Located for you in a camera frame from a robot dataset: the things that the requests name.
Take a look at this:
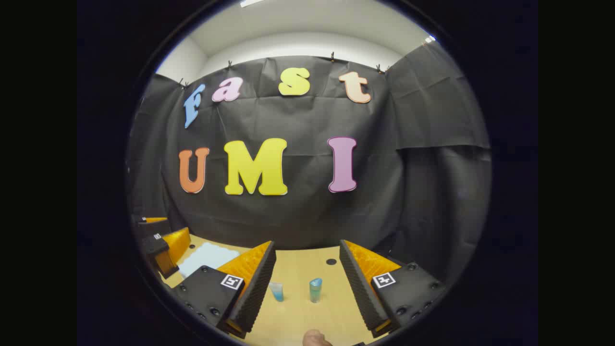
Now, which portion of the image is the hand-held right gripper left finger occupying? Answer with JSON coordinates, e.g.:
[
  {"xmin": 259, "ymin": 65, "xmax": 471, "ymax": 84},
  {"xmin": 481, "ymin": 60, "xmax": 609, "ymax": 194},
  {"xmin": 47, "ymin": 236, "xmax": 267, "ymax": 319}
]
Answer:
[{"xmin": 172, "ymin": 240, "xmax": 277, "ymax": 339}]

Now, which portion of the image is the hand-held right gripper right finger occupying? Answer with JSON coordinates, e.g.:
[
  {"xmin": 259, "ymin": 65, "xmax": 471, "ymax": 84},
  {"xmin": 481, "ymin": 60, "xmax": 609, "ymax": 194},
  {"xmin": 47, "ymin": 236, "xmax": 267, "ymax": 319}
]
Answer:
[{"xmin": 339, "ymin": 239, "xmax": 447, "ymax": 338}]

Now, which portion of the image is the light blue suitcase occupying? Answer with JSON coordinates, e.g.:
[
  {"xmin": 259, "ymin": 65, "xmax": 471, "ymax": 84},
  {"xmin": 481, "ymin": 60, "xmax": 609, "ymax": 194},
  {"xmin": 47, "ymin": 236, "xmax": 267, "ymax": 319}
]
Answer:
[{"xmin": 178, "ymin": 242, "xmax": 241, "ymax": 279}]

